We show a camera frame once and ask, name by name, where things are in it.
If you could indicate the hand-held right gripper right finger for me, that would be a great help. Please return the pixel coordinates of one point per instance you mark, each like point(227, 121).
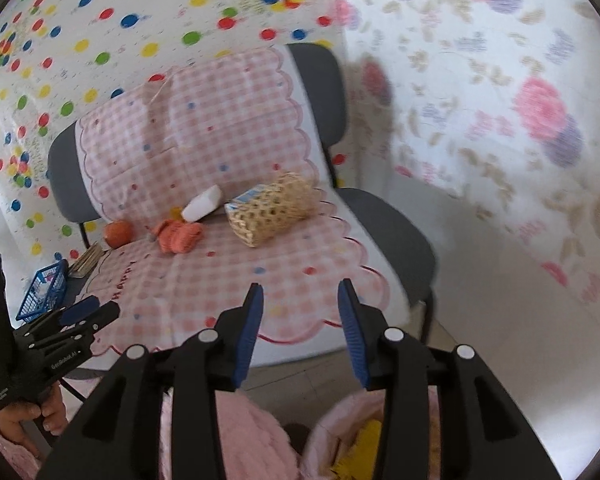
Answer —
point(352, 330)

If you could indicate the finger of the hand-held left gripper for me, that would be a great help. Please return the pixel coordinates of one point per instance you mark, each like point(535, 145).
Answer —
point(102, 315)
point(80, 310)

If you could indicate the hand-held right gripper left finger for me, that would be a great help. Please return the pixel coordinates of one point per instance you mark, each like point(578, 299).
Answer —
point(247, 335)

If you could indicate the pink round bin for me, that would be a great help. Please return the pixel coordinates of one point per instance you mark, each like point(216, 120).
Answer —
point(325, 435)

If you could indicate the person's left hand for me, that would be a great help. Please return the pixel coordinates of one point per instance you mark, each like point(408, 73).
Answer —
point(50, 412)

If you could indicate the crumpled white tissue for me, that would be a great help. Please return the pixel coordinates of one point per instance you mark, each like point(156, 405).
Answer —
point(41, 292)

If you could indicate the blue plastic basket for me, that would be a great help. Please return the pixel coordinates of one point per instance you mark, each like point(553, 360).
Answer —
point(35, 307)

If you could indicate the small orange book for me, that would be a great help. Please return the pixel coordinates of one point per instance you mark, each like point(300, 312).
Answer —
point(86, 259)

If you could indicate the red apple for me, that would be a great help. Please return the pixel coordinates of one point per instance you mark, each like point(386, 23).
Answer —
point(118, 234)

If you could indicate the pink fluffy trousers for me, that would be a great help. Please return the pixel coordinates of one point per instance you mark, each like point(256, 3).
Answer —
point(250, 435)

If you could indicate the orange knitted toy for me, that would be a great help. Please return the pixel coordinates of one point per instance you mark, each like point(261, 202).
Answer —
point(177, 237)

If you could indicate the small yellow plastic piece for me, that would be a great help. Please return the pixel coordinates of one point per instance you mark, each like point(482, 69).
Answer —
point(178, 214)

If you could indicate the woven bamboo basket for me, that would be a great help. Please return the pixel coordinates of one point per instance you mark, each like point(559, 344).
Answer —
point(280, 210)

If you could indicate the blue white drink carton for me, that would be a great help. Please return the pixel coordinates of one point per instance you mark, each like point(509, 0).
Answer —
point(245, 202)

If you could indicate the white bottle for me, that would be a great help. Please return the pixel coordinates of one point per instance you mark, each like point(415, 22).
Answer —
point(202, 205)

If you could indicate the pink checked cloth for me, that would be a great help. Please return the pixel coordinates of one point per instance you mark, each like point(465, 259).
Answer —
point(230, 125)

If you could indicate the grey office chair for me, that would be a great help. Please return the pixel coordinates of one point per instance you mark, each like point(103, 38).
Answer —
point(320, 85)

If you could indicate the floral print sheet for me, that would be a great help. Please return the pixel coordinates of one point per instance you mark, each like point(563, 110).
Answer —
point(480, 110)

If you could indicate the balloon print sheet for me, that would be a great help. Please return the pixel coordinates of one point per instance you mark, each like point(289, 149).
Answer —
point(130, 20)

